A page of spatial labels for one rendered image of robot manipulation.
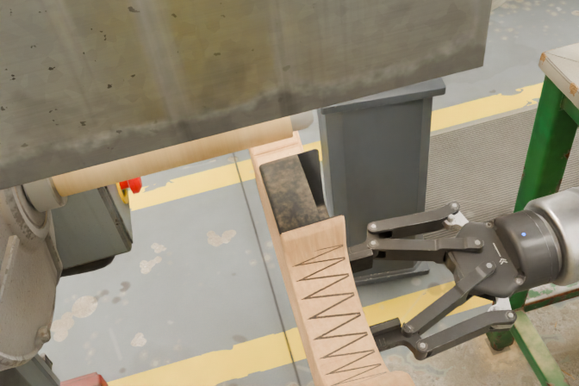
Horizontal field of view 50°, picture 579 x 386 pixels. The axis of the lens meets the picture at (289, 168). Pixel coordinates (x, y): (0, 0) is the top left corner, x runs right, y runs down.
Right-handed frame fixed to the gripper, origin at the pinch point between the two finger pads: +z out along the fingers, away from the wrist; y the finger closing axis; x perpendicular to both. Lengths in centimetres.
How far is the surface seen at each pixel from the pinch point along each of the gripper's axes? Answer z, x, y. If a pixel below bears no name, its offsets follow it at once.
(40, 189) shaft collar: 20.7, 20.8, 6.5
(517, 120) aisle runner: -97, -123, 96
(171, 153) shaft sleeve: 11.2, 20.2, 7.1
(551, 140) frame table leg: -48, -32, 30
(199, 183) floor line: 19, -124, 106
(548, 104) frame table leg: -47, -27, 34
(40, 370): 43, -34, 17
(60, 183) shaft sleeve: 19.5, 20.3, 7.1
